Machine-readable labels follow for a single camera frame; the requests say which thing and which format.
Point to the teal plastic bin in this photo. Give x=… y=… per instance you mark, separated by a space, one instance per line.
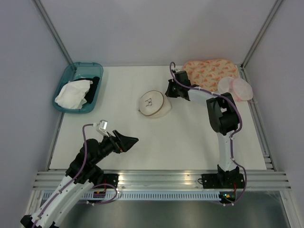
x=75 y=72

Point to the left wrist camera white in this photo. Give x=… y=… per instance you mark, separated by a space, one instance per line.
x=101 y=128

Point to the left aluminium frame post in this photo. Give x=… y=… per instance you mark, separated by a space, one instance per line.
x=49 y=24

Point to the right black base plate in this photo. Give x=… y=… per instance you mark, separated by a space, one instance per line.
x=212 y=181

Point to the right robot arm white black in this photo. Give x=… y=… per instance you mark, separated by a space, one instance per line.
x=225 y=121

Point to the pink trimmed mesh laundry bag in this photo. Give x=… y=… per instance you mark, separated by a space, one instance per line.
x=239 y=88

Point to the black garment in bin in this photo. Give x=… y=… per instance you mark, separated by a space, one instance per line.
x=92 y=90

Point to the white slotted cable duct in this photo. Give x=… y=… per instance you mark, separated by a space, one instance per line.
x=150 y=195

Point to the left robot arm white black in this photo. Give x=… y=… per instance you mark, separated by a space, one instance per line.
x=82 y=175

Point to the right aluminium frame post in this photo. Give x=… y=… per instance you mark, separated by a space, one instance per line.
x=267 y=23

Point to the white cloth in bin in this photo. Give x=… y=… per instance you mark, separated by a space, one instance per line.
x=72 y=94

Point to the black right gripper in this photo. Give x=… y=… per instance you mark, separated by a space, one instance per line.
x=169 y=92

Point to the aluminium front rail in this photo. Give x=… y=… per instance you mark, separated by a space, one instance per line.
x=169 y=180

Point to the aluminium frame post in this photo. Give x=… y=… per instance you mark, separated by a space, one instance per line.
x=267 y=23
x=49 y=24

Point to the right side aluminium rail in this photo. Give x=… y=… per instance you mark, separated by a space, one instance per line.
x=252 y=146

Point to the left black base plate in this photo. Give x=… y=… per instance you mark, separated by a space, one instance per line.
x=108 y=181

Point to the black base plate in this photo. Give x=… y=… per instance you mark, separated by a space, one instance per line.
x=108 y=181
x=212 y=181

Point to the orange floral laundry bag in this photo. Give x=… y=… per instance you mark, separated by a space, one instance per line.
x=208 y=73

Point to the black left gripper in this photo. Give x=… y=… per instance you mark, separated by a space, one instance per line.
x=121 y=143

